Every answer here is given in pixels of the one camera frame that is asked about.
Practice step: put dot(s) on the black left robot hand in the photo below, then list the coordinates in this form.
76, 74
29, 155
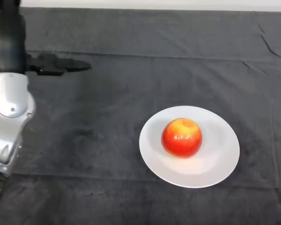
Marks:
9, 42

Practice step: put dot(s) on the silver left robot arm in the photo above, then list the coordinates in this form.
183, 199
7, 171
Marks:
10, 112

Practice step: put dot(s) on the black cloth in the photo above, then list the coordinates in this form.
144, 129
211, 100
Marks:
154, 58

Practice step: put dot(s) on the white round plate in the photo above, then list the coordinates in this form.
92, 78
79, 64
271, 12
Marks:
201, 168

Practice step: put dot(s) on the red yellow apple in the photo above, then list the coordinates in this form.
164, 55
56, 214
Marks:
182, 138

